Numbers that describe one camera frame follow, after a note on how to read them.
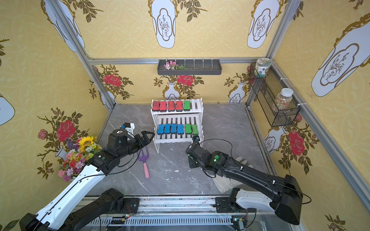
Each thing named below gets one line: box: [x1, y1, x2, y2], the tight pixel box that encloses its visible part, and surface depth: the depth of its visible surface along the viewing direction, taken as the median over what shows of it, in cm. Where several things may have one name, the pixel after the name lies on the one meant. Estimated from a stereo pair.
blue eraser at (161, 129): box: [157, 124, 165, 135], surface depth 90 cm
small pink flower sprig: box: [163, 60, 186, 71], surface depth 89 cm
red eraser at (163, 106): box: [159, 101, 167, 113], surface depth 81 cm
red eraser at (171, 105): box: [167, 100, 175, 112], surface depth 83 cm
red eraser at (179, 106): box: [175, 100, 183, 112], surface depth 81 cm
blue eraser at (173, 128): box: [169, 123, 178, 134], surface depth 90 cm
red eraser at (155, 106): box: [152, 101, 161, 112], surface depth 82 cm
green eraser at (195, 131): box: [191, 124, 199, 136], surface depth 89 cm
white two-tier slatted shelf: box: [150, 97, 204, 154], surface depth 88 cm
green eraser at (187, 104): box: [183, 100, 191, 112], surface depth 82 cm
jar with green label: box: [254, 57, 273, 78], surface depth 87 cm
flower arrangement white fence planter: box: [57, 135, 103, 182], surface depth 76 cm
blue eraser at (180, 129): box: [176, 124, 185, 135], surface depth 90 cm
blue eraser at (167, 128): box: [163, 123, 172, 134], surface depth 90 cm
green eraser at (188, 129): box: [184, 123, 193, 135], surface depth 90 cm
